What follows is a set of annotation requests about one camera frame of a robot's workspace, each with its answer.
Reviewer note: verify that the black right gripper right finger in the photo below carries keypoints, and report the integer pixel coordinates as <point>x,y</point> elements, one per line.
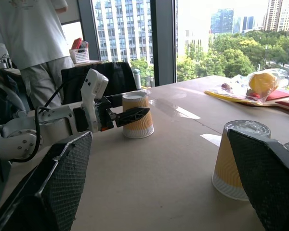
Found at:
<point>272,183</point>

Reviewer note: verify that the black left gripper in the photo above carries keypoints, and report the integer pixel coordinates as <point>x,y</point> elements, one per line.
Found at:
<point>103,116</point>

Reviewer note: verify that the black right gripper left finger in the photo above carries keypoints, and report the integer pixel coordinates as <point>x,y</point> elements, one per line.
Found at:
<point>60,183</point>

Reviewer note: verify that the black chair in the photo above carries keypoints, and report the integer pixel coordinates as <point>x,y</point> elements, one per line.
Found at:
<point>120,74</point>

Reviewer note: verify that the light wooden desk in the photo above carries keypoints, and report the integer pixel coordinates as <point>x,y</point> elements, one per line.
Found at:
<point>86,63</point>

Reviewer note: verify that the white plastic basket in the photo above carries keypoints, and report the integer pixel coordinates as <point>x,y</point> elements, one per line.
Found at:
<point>80,56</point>

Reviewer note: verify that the red packet in basket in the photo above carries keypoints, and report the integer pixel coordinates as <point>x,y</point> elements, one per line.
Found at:
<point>77,43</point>

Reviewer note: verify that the red table tennis paddle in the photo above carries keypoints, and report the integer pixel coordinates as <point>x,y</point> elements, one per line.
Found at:
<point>279,97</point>

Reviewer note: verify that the yellow flat paddle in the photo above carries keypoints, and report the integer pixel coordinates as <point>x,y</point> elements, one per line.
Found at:
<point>221,95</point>

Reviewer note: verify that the clear plastic bag with food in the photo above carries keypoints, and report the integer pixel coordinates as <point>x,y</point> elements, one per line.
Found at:
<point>262,81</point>

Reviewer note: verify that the dark robot torso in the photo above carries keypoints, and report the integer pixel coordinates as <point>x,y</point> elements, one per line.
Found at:
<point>4,96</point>

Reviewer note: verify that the person in white shirt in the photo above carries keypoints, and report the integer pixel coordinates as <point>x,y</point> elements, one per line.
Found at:
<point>26,29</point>

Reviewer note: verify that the grey round-topped post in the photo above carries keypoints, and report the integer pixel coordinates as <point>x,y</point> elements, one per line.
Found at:
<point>137,79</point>

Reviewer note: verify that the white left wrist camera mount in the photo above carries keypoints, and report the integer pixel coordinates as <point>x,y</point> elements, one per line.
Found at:
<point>94,84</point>

